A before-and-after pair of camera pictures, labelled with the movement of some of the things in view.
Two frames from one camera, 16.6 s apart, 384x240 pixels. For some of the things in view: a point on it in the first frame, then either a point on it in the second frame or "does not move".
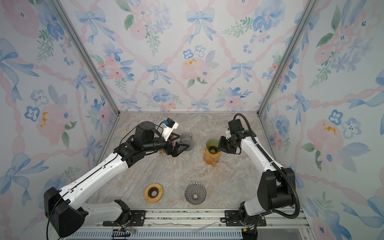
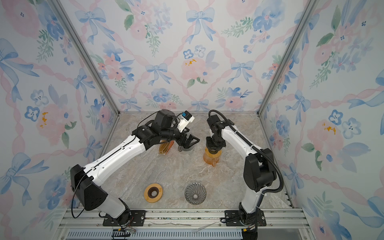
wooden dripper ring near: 153,192 does not move
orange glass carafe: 211,159 does not move
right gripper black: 221,146 -> 210,146
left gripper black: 175,152 -> 182,142
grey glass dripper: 195,193 does not move
